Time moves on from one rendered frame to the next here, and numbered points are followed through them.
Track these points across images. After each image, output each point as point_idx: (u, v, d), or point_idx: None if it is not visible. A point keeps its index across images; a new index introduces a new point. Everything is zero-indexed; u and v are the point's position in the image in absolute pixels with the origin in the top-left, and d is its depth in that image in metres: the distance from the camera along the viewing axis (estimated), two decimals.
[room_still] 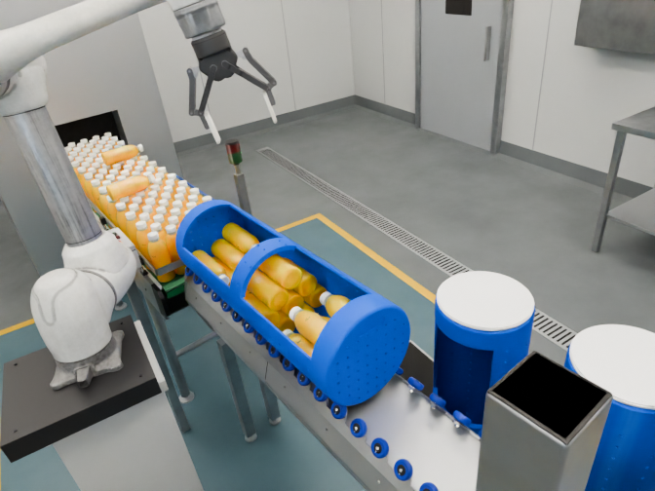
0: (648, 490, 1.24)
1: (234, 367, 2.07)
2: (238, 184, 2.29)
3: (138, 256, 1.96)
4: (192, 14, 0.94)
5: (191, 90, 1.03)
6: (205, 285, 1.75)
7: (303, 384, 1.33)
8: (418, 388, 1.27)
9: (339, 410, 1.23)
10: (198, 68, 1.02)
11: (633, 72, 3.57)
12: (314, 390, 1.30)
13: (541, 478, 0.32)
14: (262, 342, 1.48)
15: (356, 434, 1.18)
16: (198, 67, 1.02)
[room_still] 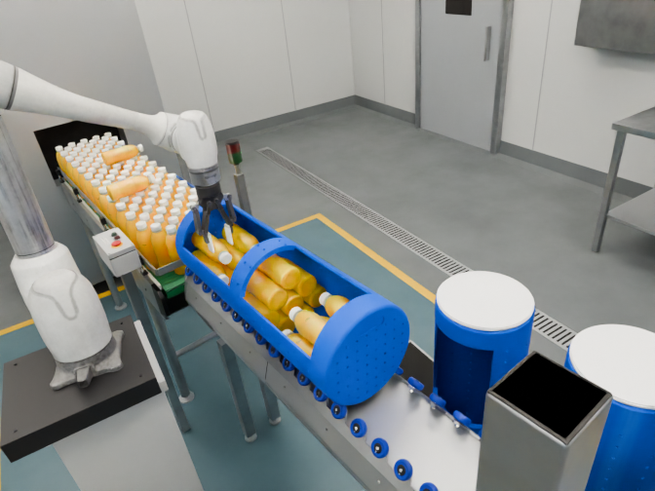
0: (648, 490, 1.24)
1: (234, 367, 2.07)
2: (238, 184, 2.29)
3: (138, 256, 1.96)
4: None
5: (228, 205, 1.57)
6: (205, 285, 1.75)
7: (304, 384, 1.33)
8: (418, 388, 1.27)
9: (339, 410, 1.23)
10: (222, 195, 1.54)
11: (633, 72, 3.57)
12: (314, 391, 1.30)
13: (541, 478, 0.32)
14: (262, 341, 1.48)
15: (356, 434, 1.18)
16: (222, 194, 1.54)
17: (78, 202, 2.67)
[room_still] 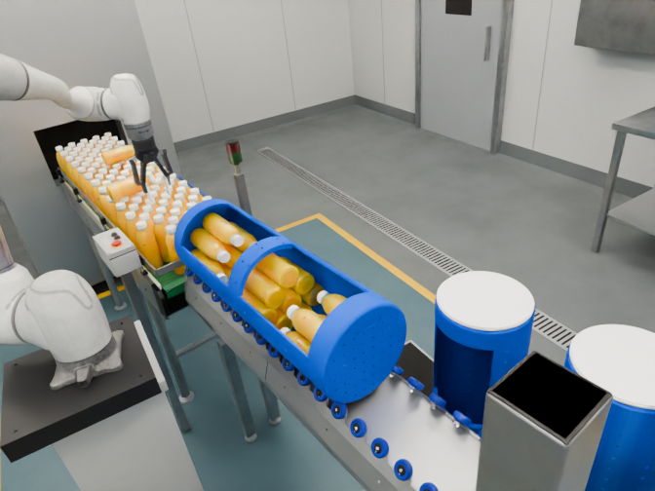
0: (648, 490, 1.24)
1: (234, 367, 2.07)
2: (238, 184, 2.29)
3: (138, 256, 1.96)
4: None
5: (165, 159, 1.78)
6: (205, 285, 1.75)
7: (306, 382, 1.33)
8: (418, 388, 1.27)
9: (339, 408, 1.23)
10: (158, 149, 1.75)
11: (633, 72, 3.57)
12: (314, 394, 1.30)
13: (541, 478, 0.32)
14: (263, 338, 1.48)
15: (356, 434, 1.18)
16: (158, 149, 1.75)
17: (78, 202, 2.67)
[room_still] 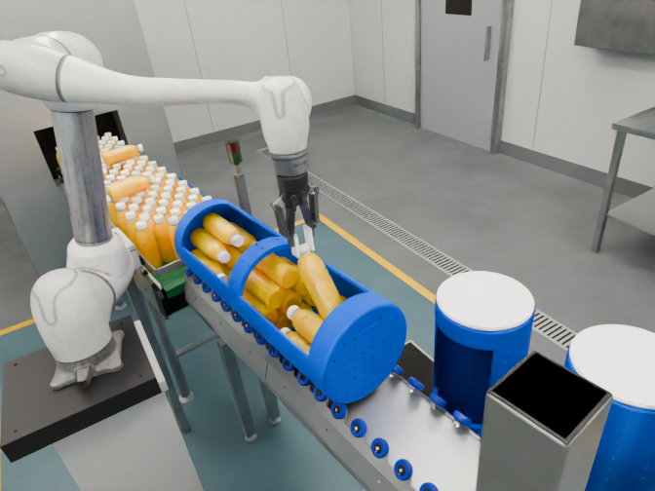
0: (648, 490, 1.24)
1: (234, 367, 2.07)
2: (238, 184, 2.29)
3: (138, 256, 1.96)
4: None
5: (311, 200, 1.25)
6: (205, 285, 1.75)
7: (306, 382, 1.33)
8: (418, 388, 1.27)
9: (339, 408, 1.23)
10: (307, 187, 1.22)
11: (633, 72, 3.57)
12: (314, 394, 1.30)
13: (541, 478, 0.32)
14: (263, 338, 1.48)
15: (356, 434, 1.18)
16: (307, 186, 1.21)
17: None
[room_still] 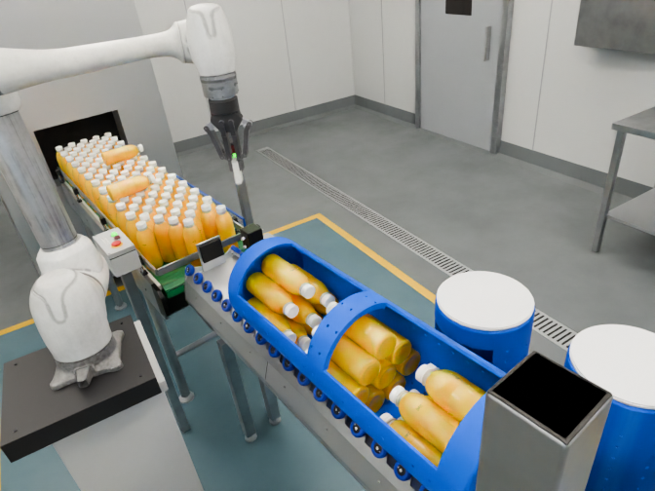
0: (648, 490, 1.24)
1: (234, 367, 2.07)
2: (238, 184, 2.29)
3: (138, 256, 1.96)
4: None
5: (248, 134, 1.30)
6: (204, 285, 1.76)
7: None
8: None
9: (337, 405, 1.24)
10: (243, 119, 1.27)
11: (633, 72, 3.57)
12: (316, 398, 1.29)
13: (541, 478, 0.32)
14: None
15: (353, 424, 1.19)
16: (243, 118, 1.27)
17: (78, 202, 2.67)
